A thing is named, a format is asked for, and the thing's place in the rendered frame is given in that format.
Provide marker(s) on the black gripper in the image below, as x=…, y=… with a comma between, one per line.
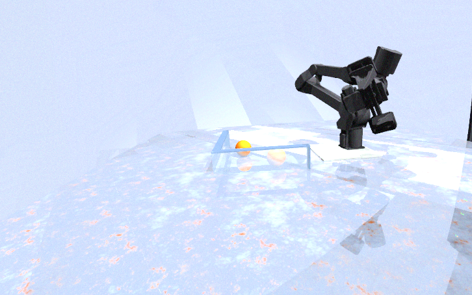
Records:
x=373, y=92

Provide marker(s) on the clear low walls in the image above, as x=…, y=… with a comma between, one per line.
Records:
x=263, y=161

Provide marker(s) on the orange ball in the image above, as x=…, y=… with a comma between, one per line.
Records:
x=242, y=144

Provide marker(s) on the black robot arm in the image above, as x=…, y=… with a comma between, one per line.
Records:
x=350, y=106

